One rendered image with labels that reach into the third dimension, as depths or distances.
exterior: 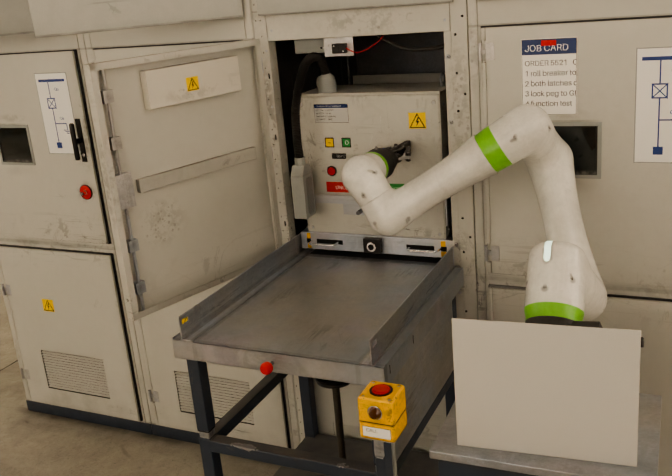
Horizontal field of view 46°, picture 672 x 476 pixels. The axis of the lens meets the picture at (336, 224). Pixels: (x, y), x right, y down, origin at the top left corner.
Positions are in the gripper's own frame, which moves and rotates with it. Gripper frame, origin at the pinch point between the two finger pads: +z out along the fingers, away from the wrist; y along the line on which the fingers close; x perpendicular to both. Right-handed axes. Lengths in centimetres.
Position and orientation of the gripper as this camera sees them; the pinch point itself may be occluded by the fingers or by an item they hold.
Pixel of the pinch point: (404, 147)
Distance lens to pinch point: 244.9
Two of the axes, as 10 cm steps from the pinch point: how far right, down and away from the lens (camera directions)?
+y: 9.1, 0.4, -4.2
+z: 4.1, -3.0, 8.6
